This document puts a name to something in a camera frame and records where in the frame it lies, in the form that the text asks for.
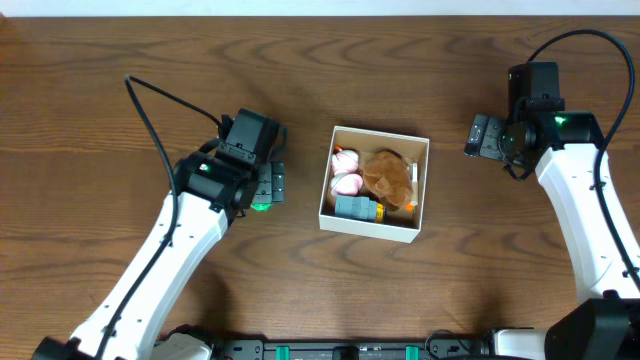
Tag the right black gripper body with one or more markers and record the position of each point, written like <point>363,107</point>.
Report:
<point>486,136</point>

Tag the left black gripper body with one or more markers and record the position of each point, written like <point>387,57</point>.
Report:
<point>271,182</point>

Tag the green round plastic toy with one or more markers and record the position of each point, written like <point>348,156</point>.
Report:
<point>261,207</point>

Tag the pink white duck toy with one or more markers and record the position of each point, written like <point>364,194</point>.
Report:
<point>346,179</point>

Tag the yellow grey toy truck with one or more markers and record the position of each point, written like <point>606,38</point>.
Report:
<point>359,208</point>

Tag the brown plush toy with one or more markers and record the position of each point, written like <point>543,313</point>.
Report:
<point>386,176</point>

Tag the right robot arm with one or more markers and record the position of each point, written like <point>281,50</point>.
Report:
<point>561,150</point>

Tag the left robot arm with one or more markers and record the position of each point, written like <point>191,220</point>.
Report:
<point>208,190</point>

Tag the white cardboard box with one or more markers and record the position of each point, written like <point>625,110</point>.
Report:
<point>399,226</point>

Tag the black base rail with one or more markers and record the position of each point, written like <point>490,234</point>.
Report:
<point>320,350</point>

